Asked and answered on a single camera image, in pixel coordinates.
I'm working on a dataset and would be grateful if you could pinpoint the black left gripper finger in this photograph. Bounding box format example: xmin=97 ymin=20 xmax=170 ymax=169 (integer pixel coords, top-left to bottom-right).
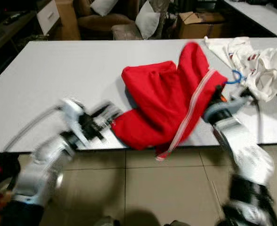
xmin=94 ymin=103 xmax=122 ymax=119
xmin=103 ymin=115 xmax=123 ymax=131

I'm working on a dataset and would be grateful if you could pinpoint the red zip hoodie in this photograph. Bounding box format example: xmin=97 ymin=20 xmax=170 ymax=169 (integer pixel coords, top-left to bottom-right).
xmin=111 ymin=41 xmax=228 ymax=161

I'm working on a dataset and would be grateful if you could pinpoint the white printed garment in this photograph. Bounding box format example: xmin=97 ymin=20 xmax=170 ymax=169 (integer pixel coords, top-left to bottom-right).
xmin=204 ymin=36 xmax=277 ymax=103

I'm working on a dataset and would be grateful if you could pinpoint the open brown cardboard box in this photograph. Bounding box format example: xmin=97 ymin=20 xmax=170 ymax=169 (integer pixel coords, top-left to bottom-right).
xmin=176 ymin=12 xmax=226 ymax=39

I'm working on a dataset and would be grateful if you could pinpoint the brown armchair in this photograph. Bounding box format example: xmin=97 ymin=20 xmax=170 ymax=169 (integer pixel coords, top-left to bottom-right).
xmin=73 ymin=0 xmax=139 ymax=40

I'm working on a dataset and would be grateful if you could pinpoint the grey robot left foot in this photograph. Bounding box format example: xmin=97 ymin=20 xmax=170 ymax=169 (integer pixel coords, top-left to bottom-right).
xmin=94 ymin=216 xmax=121 ymax=226

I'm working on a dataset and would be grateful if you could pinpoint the grey robot foot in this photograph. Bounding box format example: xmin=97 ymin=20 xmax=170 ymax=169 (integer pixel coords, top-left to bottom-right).
xmin=94 ymin=216 xmax=121 ymax=226
xmin=169 ymin=219 xmax=192 ymax=226

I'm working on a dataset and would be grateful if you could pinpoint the tall white pillow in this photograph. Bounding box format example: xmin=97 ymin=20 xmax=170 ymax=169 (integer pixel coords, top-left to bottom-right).
xmin=135 ymin=0 xmax=160 ymax=40

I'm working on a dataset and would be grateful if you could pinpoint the small white pillow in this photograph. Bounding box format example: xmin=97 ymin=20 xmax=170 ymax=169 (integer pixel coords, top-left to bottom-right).
xmin=90 ymin=0 xmax=115 ymax=17

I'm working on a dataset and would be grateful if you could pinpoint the white board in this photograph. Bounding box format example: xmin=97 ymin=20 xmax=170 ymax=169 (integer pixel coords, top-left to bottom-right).
xmin=36 ymin=0 xmax=60 ymax=36

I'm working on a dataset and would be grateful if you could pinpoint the grey robot right foot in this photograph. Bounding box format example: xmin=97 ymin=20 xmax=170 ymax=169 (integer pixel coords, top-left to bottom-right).
xmin=169 ymin=219 xmax=192 ymax=226

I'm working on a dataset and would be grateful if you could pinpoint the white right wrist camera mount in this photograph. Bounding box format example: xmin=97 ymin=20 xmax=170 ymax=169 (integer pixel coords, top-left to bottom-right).
xmin=223 ymin=92 xmax=253 ymax=111

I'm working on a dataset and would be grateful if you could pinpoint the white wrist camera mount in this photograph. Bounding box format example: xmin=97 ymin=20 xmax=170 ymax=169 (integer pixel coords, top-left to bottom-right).
xmin=223 ymin=92 xmax=253 ymax=111
xmin=58 ymin=98 xmax=87 ymax=142

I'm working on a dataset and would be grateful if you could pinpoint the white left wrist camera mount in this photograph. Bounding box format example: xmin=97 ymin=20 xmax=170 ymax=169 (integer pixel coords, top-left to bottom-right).
xmin=58 ymin=98 xmax=87 ymax=142

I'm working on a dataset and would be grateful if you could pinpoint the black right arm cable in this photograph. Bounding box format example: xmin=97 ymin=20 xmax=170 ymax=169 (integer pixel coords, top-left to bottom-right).
xmin=249 ymin=94 xmax=264 ymax=144

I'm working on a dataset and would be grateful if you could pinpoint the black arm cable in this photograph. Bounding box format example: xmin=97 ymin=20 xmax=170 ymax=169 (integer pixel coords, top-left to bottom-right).
xmin=4 ymin=105 xmax=64 ymax=151
xmin=249 ymin=94 xmax=264 ymax=144

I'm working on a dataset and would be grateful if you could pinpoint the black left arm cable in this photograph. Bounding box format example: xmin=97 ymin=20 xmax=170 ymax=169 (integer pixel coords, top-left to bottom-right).
xmin=4 ymin=105 xmax=64 ymax=151

